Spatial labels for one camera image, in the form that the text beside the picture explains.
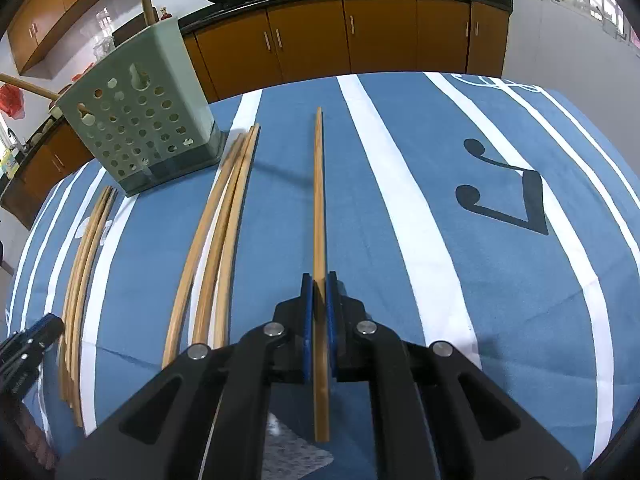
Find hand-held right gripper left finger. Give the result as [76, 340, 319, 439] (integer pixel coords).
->
[55, 274, 315, 480]

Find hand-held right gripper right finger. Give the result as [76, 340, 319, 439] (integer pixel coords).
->
[326, 271, 585, 480]

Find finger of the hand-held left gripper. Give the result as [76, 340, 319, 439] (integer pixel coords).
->
[0, 312, 66, 361]

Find green perforated utensil holder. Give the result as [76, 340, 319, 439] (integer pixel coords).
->
[54, 15, 227, 198]

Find person's left hand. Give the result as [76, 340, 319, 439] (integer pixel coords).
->
[14, 400, 57, 469]

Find short wooden lower cabinets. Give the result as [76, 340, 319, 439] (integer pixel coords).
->
[0, 121, 98, 231]

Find yellow dish soap bottle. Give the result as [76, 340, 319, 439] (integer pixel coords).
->
[0, 147, 19, 182]

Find hanging red plastic bag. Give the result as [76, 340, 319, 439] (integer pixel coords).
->
[0, 83, 25, 120]

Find clear glass jars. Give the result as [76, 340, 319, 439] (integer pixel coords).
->
[92, 7, 117, 62]

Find wide wooden upper cabinets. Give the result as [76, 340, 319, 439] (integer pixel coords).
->
[7, 0, 137, 74]

